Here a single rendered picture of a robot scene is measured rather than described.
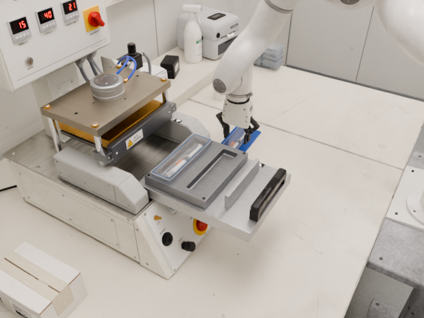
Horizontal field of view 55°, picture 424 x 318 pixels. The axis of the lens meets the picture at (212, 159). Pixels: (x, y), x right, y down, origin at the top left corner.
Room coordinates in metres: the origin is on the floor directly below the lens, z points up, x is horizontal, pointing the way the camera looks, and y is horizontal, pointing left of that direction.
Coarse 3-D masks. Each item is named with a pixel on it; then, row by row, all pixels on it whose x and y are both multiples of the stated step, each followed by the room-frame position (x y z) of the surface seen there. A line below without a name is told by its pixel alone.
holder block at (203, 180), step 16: (224, 144) 0.83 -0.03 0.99; (208, 160) 0.76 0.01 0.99; (224, 160) 0.78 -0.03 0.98; (240, 160) 0.76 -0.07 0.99; (144, 176) 0.71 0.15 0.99; (192, 176) 0.71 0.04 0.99; (208, 176) 0.72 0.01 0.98; (224, 176) 0.71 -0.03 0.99; (176, 192) 0.66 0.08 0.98; (192, 192) 0.65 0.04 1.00; (208, 192) 0.65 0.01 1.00
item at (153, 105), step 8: (152, 104) 0.92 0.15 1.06; (160, 104) 0.92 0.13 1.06; (136, 112) 0.88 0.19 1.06; (144, 112) 0.88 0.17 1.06; (128, 120) 0.84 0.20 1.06; (136, 120) 0.84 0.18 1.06; (64, 128) 0.83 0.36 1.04; (72, 128) 0.82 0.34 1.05; (112, 128) 0.81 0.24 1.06; (120, 128) 0.81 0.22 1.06; (128, 128) 0.81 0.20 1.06; (72, 136) 0.82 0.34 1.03; (80, 136) 0.80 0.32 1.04; (88, 136) 0.79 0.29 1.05; (104, 136) 0.77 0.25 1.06; (112, 136) 0.77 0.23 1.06; (88, 144) 0.79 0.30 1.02; (104, 144) 0.76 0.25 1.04
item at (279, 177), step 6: (282, 168) 0.72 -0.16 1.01; (276, 174) 0.70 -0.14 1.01; (282, 174) 0.70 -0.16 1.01; (270, 180) 0.68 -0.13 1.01; (276, 180) 0.67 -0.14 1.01; (282, 180) 0.69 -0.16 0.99; (270, 186) 0.66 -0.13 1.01; (276, 186) 0.66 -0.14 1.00; (264, 192) 0.64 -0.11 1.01; (270, 192) 0.64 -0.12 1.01; (258, 198) 0.62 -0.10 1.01; (264, 198) 0.62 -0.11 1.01; (270, 198) 0.64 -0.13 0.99; (252, 204) 0.60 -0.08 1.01; (258, 204) 0.60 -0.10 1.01; (264, 204) 0.61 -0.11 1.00; (252, 210) 0.59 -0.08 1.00; (258, 210) 0.59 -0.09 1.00; (252, 216) 0.59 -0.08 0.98; (258, 216) 0.59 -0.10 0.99
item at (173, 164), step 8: (192, 136) 0.85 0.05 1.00; (200, 136) 0.85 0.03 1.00; (184, 144) 0.82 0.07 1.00; (192, 144) 0.82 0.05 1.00; (200, 144) 0.82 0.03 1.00; (176, 152) 0.79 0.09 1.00; (184, 152) 0.79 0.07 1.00; (192, 152) 0.79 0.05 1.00; (168, 160) 0.75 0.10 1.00; (176, 160) 0.75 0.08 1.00; (184, 160) 0.75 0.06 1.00; (160, 168) 0.72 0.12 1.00; (168, 168) 0.72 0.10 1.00; (176, 168) 0.72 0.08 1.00; (160, 176) 0.70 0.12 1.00; (168, 176) 0.70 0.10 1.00
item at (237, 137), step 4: (240, 128) 1.23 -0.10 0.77; (236, 132) 1.21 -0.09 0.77; (240, 132) 1.21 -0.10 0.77; (244, 132) 1.21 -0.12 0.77; (232, 136) 1.18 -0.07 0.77; (236, 136) 1.18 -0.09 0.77; (240, 136) 1.18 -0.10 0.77; (228, 140) 1.16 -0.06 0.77; (232, 140) 1.16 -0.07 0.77; (236, 140) 1.16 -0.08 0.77; (240, 140) 1.16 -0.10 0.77; (228, 144) 1.13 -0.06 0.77; (232, 144) 1.13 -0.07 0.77; (236, 144) 1.13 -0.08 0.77; (236, 148) 1.11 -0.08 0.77
